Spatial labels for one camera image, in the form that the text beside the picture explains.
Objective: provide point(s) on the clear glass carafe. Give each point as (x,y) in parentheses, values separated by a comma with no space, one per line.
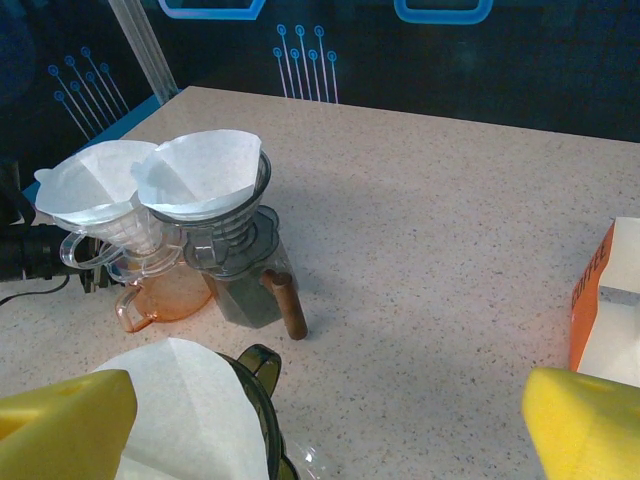
(307,462)

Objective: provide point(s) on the orange glass carafe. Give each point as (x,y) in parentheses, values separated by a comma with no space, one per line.
(175,300)

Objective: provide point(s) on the clear plastic dripper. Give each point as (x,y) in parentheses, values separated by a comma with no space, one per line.
(130,235)

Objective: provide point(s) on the dark olive dripper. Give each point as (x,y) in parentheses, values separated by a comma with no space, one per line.
(262,367)

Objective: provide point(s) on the blue trimmed aluminium side rail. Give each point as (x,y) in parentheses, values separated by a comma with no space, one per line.
(125,125)

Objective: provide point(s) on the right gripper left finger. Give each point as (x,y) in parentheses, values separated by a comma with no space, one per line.
(55,435)

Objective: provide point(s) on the orange white coffee filter box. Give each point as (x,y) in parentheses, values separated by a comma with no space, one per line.
(615,300)

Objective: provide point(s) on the grey plastic dripper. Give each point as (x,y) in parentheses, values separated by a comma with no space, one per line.
(240,225)

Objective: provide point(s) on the aluminium frame post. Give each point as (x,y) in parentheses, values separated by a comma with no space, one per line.
(148,55)

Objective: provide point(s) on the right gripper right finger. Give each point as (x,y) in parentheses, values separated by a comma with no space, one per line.
(585,430)

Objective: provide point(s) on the white paper coffee filter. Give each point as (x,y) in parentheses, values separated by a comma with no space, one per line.
(85,185)
(190,410)
(210,165)

